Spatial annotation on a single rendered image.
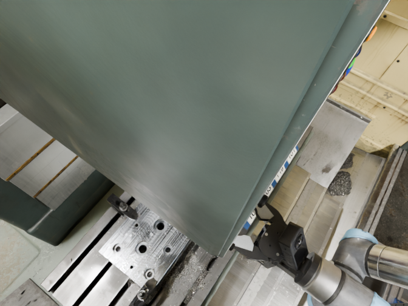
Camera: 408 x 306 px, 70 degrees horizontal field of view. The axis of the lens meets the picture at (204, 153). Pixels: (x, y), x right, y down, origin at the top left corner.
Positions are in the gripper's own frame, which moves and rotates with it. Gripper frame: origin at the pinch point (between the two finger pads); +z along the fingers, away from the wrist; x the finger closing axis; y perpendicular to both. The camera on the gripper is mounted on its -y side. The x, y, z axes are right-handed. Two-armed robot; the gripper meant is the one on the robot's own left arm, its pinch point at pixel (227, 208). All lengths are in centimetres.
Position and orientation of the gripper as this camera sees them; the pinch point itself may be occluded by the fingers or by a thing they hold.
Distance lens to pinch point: 61.6
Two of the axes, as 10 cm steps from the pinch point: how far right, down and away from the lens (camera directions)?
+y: -0.7, 4.5, 8.9
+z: -8.1, -5.5, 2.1
